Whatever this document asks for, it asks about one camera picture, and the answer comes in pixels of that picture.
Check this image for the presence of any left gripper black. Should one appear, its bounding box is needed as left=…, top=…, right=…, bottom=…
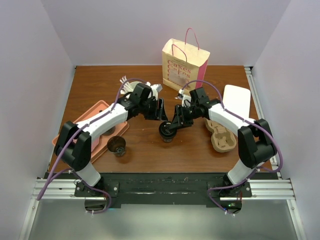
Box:
left=139, top=97, right=168, bottom=121

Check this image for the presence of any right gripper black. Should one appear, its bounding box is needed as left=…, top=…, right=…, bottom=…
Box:
left=169, top=104, right=199, bottom=130

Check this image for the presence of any dark translucent plastic cup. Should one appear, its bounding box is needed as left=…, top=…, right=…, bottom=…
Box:
left=107, top=135, right=126, bottom=157

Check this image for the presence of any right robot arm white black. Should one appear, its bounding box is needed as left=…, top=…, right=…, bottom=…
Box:
left=163, top=87, right=280, bottom=197

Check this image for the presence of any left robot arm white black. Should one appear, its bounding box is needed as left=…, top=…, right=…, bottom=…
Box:
left=54, top=82, right=168, bottom=196

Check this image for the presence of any white cylindrical holder cup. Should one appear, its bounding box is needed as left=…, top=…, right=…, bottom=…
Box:
left=129, top=81, right=140, bottom=89

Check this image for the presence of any brown pulp cup carrier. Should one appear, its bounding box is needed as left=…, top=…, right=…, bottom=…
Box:
left=204, top=119, right=237, bottom=153

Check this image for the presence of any white rectangular plate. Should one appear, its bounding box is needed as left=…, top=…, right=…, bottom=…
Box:
left=222, top=84, right=251, bottom=118

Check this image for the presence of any salmon pink plastic tray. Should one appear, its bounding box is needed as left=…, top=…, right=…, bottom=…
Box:
left=51, top=99, right=130, bottom=165

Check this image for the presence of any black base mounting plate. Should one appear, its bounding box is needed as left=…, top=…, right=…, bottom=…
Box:
left=74, top=172, right=251, bottom=210

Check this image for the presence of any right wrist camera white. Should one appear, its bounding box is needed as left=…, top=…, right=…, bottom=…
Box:
left=177, top=89, right=192, bottom=107

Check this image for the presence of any paper bag with pink handles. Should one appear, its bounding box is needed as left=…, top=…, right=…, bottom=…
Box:
left=162, top=35, right=210, bottom=94

